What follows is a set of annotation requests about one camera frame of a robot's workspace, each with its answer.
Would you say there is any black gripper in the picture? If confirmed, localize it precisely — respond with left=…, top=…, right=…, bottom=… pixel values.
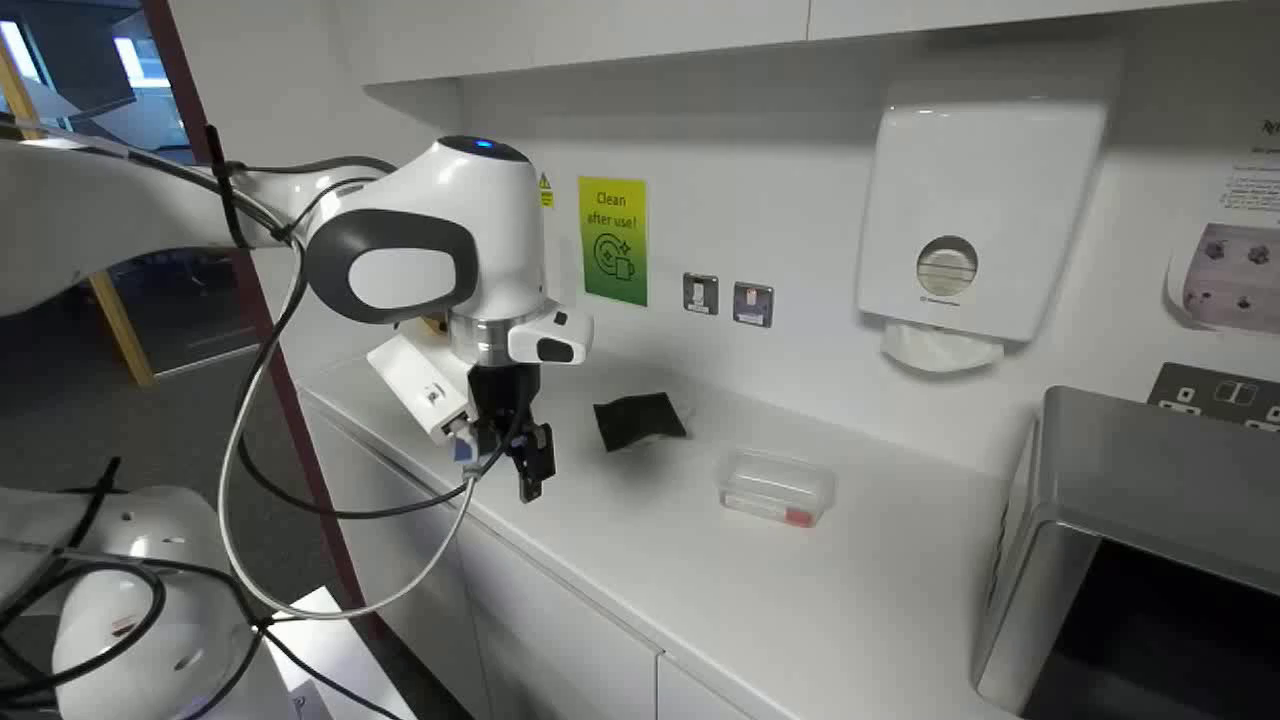
left=467, top=364, right=557, bottom=504

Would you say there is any dark green tissue cloth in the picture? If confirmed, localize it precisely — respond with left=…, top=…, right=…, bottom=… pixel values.
left=597, top=391, right=685, bottom=450

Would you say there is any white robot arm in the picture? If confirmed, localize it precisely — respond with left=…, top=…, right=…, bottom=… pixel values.
left=0, top=137, right=591, bottom=720

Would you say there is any clear plastic container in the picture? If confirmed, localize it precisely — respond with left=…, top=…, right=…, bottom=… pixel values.
left=718, top=450, right=837, bottom=526

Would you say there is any white paper towel dispenser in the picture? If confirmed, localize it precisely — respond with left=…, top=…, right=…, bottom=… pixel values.
left=858, top=94, right=1110, bottom=374

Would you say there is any stainless steel appliance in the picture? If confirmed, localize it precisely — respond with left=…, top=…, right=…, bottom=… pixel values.
left=970, top=388, right=1280, bottom=710

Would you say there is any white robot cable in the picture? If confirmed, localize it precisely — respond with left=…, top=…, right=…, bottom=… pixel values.
left=211, top=173, right=487, bottom=626

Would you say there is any left wall socket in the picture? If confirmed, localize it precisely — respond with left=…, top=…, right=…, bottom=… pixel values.
left=685, top=275, right=719, bottom=314

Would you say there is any wall socket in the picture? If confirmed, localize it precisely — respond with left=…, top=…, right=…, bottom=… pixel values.
left=733, top=285, right=771, bottom=328
left=685, top=275, right=719, bottom=314

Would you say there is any green and yellow wall sign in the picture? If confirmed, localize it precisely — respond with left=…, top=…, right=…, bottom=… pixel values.
left=575, top=175, right=649, bottom=305

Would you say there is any right wall socket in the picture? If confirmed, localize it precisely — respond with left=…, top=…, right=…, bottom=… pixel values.
left=733, top=285, right=771, bottom=328

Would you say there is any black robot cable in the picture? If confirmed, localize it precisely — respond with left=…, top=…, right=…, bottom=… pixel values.
left=0, top=123, right=513, bottom=720

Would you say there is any yellow post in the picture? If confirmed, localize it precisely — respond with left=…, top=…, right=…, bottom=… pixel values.
left=0, top=41, right=157, bottom=388

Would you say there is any black wall switch panel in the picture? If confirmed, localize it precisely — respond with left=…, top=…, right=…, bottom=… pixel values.
left=1150, top=364, right=1280, bottom=433

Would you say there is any white wall poster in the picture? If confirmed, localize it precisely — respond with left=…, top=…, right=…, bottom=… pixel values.
left=1163, top=115, right=1280, bottom=334

